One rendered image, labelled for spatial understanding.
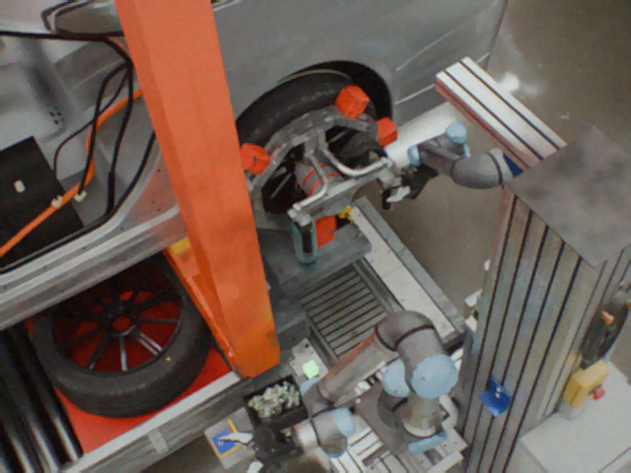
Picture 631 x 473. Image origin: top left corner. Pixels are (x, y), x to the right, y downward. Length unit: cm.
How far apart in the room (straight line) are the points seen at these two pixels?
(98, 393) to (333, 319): 108
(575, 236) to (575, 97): 305
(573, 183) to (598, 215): 9
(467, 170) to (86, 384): 158
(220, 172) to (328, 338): 169
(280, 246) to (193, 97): 191
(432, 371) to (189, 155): 79
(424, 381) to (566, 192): 66
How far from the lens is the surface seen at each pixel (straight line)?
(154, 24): 188
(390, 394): 268
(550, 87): 483
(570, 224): 180
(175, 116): 208
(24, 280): 319
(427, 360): 224
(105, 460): 345
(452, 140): 324
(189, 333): 342
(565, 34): 511
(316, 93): 315
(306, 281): 388
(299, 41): 294
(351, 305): 391
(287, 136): 309
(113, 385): 339
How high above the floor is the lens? 348
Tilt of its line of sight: 56 degrees down
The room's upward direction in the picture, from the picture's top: 6 degrees counter-clockwise
